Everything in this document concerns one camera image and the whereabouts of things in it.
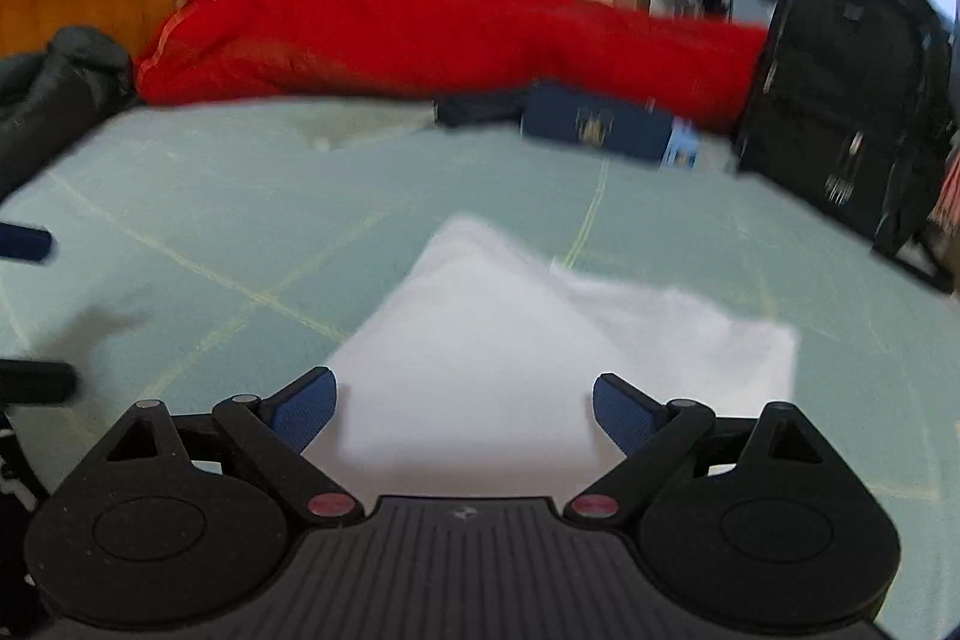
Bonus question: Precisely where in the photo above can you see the black backpack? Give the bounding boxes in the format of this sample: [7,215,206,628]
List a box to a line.
[736,0,955,294]

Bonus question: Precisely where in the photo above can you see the white printed t-shirt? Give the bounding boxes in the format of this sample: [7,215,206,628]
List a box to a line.
[304,216,800,503]

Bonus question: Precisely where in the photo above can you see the black flat pouch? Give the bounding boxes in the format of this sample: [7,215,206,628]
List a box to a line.
[434,89,529,128]

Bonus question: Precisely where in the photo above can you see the red quilt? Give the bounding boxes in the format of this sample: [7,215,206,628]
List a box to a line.
[135,0,766,133]

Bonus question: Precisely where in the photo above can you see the blue white small box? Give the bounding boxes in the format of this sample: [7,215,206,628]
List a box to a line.
[661,119,700,170]

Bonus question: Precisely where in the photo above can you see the navy mickey pouch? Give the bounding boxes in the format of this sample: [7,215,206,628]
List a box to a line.
[521,83,686,164]

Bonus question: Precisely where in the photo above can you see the light green bed sheet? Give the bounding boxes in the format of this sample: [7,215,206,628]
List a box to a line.
[2,103,958,638]

